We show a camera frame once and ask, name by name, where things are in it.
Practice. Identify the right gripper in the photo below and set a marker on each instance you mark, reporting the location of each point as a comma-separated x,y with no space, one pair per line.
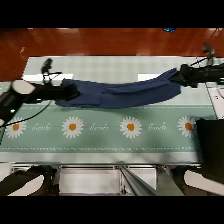
180,76

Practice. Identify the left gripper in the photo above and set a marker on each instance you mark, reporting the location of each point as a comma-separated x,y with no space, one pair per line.
69,92

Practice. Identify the blue shirt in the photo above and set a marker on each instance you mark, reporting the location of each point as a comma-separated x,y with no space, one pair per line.
126,95

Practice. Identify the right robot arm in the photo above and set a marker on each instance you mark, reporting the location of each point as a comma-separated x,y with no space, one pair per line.
208,75

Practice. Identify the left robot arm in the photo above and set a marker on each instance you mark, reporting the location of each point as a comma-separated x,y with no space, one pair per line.
23,95

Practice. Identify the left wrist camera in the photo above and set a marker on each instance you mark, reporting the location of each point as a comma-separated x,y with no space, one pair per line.
48,70

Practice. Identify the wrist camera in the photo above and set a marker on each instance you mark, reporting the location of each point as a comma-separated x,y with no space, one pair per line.
208,53
48,70

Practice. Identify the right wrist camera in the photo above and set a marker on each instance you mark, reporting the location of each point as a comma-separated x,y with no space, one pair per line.
208,53

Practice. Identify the silver frame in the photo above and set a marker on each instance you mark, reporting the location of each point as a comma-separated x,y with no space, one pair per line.
133,180

